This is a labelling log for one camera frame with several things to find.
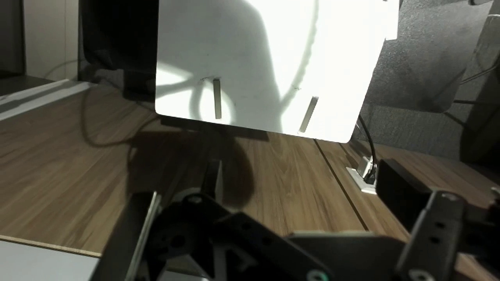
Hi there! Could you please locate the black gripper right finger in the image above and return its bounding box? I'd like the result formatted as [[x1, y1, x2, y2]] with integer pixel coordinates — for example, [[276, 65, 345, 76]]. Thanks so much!
[[393, 189, 468, 281]]

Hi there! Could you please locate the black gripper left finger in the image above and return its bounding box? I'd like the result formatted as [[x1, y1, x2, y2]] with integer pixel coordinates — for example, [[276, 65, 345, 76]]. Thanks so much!
[[178, 192, 334, 281]]

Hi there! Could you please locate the white board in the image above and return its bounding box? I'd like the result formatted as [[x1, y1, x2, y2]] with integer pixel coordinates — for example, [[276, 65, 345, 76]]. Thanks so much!
[[153, 0, 403, 145]]

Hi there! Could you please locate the table power socket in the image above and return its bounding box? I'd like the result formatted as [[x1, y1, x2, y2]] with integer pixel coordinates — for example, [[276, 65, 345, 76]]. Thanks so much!
[[343, 154, 379, 197]]

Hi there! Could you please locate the metal strip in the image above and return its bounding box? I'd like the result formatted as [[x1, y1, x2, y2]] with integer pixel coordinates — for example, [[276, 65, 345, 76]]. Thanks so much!
[[297, 95, 320, 134], [211, 75, 225, 120]]

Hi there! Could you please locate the pale grey flat sheet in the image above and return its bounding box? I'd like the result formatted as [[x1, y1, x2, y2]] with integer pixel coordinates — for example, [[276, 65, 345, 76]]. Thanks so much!
[[0, 234, 101, 281]]

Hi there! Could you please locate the black socket cable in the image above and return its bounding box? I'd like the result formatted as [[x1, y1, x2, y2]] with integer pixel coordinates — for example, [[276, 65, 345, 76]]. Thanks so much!
[[354, 114, 378, 164]]

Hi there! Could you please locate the white rail strip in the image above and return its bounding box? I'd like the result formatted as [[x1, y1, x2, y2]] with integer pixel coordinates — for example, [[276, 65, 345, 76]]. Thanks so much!
[[0, 76, 90, 123]]

